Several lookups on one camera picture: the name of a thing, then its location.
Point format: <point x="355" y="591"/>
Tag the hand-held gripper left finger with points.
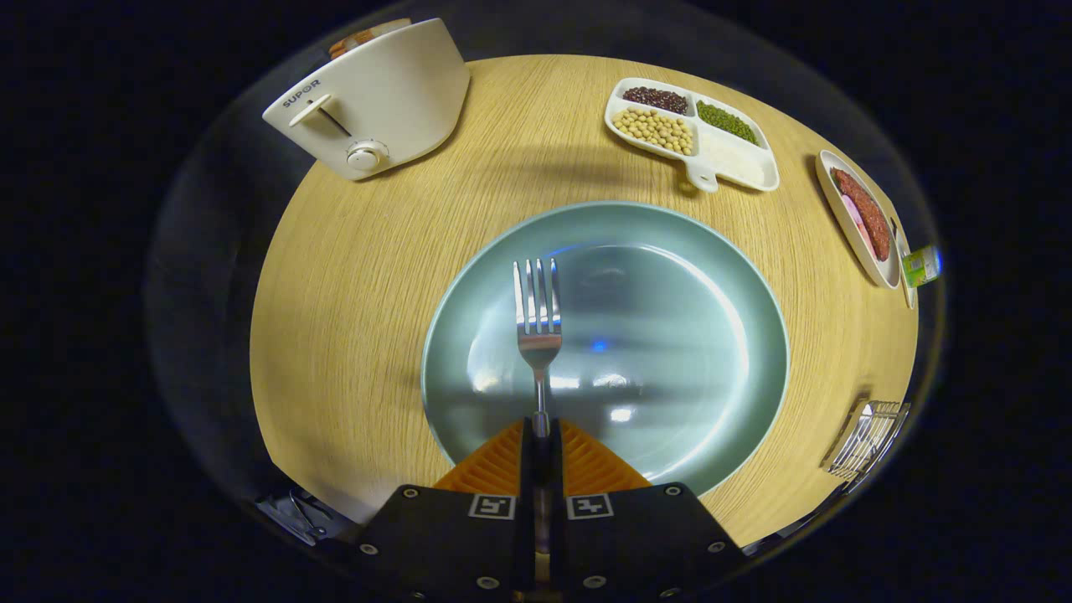
<point x="452" y="536"/>

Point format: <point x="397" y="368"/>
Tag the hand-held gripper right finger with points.
<point x="636" y="536"/>

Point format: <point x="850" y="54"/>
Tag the light blue plate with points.
<point x="670" y="352"/>

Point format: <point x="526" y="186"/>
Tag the white coaster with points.
<point x="903" y="285"/>

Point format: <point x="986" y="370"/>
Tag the pink ham slice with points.
<point x="856" y="222"/>

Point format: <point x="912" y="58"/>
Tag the beige plate with meat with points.
<point x="837" y="209"/>

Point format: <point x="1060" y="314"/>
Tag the white divided tray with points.
<point x="737" y="163"/>

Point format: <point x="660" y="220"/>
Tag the silver bottle with green label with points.
<point x="921" y="265"/>

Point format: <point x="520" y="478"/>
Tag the brown steak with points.
<point x="867" y="209"/>

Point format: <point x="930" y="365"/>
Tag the pile of yellow soybeans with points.
<point x="655" y="131"/>

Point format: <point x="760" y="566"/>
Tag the pile of green beans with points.
<point x="727" y="122"/>

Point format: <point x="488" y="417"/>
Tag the pile of dark red beans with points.
<point x="656" y="100"/>

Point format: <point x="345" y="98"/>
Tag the white toaster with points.
<point x="394" y="92"/>

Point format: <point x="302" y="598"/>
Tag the brown toast slice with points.
<point x="392" y="26"/>
<point x="352" y="42"/>

